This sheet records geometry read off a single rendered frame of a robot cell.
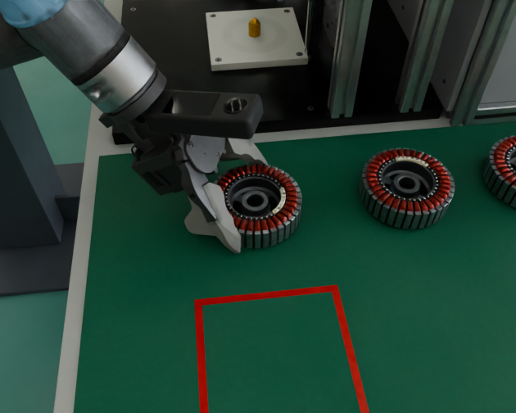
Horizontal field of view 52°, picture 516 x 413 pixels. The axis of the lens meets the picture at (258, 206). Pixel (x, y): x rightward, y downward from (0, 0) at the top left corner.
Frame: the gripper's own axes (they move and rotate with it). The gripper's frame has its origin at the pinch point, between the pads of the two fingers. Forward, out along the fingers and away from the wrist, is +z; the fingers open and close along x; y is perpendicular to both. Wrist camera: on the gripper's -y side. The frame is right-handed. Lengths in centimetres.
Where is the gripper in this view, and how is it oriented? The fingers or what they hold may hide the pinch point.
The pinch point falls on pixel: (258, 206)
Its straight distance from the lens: 64.9
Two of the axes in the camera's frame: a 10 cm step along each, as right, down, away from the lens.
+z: 5.7, 6.2, 5.4
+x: -2.6, 7.6, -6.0
